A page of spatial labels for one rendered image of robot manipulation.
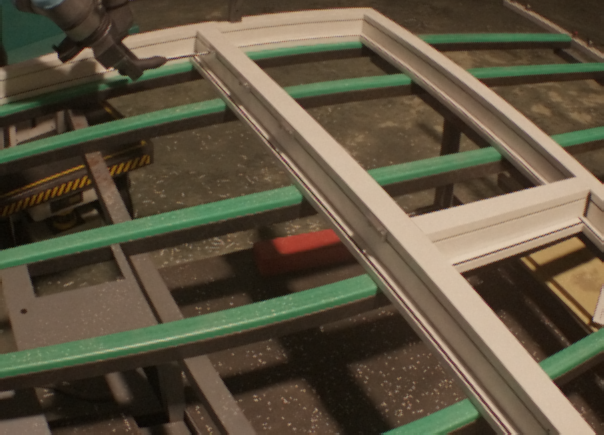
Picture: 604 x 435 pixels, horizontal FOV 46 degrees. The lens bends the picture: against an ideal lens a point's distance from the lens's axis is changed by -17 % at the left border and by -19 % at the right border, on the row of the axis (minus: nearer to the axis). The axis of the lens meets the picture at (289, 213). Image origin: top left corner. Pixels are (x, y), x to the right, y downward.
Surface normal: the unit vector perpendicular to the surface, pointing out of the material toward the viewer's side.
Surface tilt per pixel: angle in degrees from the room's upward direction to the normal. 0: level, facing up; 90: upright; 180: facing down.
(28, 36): 90
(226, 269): 0
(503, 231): 90
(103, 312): 0
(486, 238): 90
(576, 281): 0
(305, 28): 90
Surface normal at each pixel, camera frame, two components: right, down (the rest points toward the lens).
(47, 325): 0.04, -0.84
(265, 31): 0.40, 0.51
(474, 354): -0.91, 0.18
